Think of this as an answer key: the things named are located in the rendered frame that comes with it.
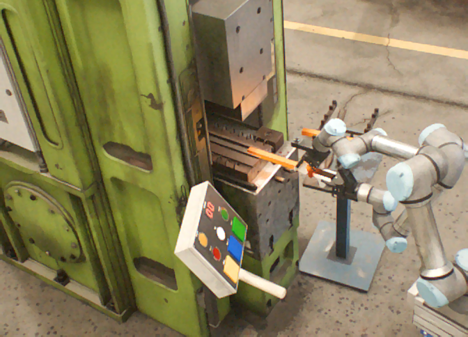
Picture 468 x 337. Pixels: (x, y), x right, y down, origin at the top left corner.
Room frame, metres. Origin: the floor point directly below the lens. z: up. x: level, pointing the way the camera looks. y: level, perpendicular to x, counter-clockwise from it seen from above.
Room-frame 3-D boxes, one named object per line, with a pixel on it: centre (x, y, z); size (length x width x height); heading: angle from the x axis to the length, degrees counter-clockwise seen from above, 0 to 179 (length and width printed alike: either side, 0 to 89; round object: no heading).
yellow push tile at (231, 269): (1.71, 0.05, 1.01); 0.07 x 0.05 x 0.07; 168
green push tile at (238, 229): (1.90, 0.01, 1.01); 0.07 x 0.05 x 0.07; 168
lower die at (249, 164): (2.46, 0.04, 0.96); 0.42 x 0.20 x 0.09; 53
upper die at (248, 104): (2.46, 0.04, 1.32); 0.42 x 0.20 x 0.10; 53
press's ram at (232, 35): (2.49, 0.02, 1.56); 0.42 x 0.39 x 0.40; 53
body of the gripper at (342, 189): (2.10, -0.46, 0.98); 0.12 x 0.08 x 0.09; 53
